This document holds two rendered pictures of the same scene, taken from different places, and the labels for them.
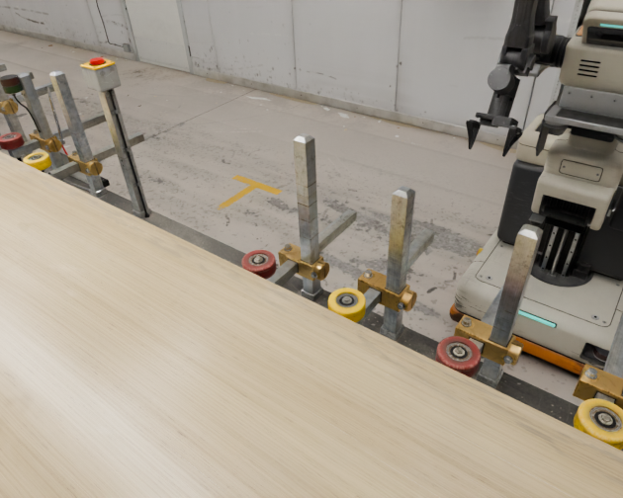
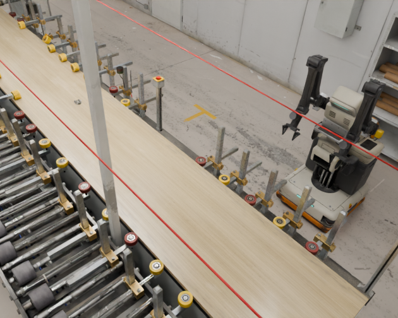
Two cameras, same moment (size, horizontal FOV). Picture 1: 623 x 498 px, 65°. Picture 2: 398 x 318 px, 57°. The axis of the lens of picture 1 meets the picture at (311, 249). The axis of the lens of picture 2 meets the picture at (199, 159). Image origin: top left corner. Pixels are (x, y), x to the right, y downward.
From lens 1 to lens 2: 1.59 m
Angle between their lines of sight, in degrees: 7
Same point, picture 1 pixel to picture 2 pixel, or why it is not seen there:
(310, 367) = (209, 194)
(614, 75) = (340, 119)
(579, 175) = (328, 150)
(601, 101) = (334, 127)
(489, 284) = (293, 184)
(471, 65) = (330, 69)
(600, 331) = (329, 212)
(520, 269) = (271, 180)
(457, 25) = (326, 47)
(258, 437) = (192, 207)
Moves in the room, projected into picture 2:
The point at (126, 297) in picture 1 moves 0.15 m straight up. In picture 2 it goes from (160, 163) to (159, 148)
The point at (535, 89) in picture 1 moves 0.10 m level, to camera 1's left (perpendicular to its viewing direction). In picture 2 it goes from (359, 90) to (350, 89)
